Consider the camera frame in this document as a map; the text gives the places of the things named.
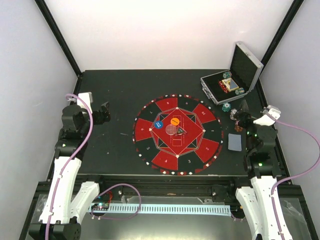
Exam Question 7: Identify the grey white chip stack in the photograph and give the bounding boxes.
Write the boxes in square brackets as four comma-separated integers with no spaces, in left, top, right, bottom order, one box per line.
[230,108,238,121]

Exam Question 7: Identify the brown chip stack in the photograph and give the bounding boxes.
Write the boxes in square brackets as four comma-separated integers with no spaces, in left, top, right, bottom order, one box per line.
[234,125,243,132]

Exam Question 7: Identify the blue small blind button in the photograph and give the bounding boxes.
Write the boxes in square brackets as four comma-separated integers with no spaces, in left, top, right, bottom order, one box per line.
[154,120,164,129]

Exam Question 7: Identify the black triangular marker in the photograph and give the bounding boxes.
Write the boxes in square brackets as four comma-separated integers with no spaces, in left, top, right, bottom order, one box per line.
[175,126,187,136]

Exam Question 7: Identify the clear round dealer button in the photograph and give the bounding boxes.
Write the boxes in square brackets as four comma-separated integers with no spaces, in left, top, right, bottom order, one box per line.
[165,124,178,136]

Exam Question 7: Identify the orange big blind button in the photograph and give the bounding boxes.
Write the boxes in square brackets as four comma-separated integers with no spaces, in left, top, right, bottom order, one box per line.
[170,117,180,126]

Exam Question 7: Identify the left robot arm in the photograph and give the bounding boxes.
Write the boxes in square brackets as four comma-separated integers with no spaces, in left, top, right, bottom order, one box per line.
[28,102,111,240]

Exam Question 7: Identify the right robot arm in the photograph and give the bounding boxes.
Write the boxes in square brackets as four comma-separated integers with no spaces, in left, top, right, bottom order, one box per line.
[227,100,293,240]

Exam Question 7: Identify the green chip stack case front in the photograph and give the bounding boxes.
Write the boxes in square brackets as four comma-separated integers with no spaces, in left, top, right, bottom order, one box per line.
[234,87,245,96]

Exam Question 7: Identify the green chip stack on table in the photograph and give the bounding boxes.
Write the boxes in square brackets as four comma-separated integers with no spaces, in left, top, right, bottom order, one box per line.
[222,102,231,113]

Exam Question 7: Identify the blue card deck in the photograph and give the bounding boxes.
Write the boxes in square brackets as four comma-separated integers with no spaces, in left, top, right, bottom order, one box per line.
[228,133,242,152]

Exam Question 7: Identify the pyramid card box in case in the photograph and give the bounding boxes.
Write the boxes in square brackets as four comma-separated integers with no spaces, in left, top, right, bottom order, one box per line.
[222,77,239,92]

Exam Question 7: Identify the red dice in case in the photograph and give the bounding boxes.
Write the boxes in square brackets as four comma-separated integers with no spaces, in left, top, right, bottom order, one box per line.
[218,81,229,94]

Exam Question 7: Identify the aluminium poker case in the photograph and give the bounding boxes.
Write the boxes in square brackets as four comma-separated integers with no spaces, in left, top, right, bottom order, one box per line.
[200,41,264,105]

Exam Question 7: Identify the green chip stack in case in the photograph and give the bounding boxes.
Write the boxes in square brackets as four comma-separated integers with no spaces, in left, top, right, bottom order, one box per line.
[222,71,232,79]

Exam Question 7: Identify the round red black poker mat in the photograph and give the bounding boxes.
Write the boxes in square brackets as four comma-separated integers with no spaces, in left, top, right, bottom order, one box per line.
[132,94,224,176]

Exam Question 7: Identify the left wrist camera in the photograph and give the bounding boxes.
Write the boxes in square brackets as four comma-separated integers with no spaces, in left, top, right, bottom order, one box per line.
[77,92,93,108]

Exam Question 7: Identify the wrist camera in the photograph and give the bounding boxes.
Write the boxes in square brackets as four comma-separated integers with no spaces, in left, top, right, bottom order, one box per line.
[77,92,93,108]
[253,105,282,126]

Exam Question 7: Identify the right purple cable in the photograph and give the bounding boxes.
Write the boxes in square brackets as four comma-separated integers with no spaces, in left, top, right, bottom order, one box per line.
[267,109,320,240]

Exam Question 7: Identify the purple cable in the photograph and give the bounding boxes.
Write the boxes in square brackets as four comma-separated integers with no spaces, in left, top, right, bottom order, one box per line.
[267,109,320,240]
[44,93,95,240]

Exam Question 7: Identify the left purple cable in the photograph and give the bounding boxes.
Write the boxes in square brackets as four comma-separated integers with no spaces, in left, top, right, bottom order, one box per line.
[44,93,95,240]

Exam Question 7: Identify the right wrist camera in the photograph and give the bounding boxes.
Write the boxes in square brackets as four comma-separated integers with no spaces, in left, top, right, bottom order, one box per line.
[253,105,282,126]

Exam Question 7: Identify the white slotted cable duct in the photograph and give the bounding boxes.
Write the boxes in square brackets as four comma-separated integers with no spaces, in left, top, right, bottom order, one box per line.
[88,202,232,217]

